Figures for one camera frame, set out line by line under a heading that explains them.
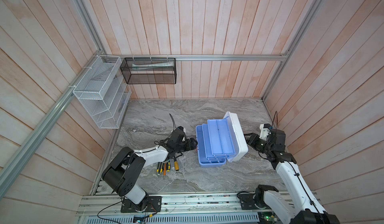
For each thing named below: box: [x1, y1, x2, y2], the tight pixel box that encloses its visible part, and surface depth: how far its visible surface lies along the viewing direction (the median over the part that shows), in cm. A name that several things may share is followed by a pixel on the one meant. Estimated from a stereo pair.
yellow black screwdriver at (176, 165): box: [174, 158, 180, 172], surface depth 87 cm
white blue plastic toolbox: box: [195, 111, 249, 168], surface depth 82 cm
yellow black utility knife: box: [156, 162, 163, 176], surface depth 85 cm
